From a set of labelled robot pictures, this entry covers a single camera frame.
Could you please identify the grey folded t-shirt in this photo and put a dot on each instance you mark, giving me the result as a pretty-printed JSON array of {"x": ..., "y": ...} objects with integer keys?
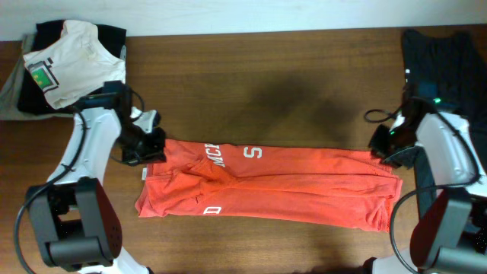
[{"x": 10, "y": 94}]

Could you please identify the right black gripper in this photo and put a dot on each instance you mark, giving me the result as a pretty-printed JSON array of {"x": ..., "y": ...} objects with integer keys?
[{"x": 383, "y": 141}]

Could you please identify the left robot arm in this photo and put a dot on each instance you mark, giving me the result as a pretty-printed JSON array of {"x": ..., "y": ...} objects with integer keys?
[{"x": 75, "y": 225}]

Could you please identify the white folded t-shirt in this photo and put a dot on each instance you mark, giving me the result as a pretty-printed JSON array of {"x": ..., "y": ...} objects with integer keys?
[{"x": 76, "y": 65}]

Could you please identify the black unfolded shirt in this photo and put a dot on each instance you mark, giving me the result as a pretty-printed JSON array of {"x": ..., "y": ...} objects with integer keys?
[{"x": 452, "y": 69}]

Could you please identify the red soccer t-shirt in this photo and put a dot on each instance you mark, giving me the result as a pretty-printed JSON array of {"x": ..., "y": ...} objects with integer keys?
[{"x": 325, "y": 186}]

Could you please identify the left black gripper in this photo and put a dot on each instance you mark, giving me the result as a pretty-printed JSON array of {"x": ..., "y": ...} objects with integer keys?
[{"x": 151, "y": 154}]

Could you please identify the black folded t-shirt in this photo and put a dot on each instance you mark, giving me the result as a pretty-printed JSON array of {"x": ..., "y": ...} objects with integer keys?
[{"x": 31, "y": 98}]

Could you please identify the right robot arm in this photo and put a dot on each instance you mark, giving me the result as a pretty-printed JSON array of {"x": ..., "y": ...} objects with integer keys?
[{"x": 450, "y": 236}]

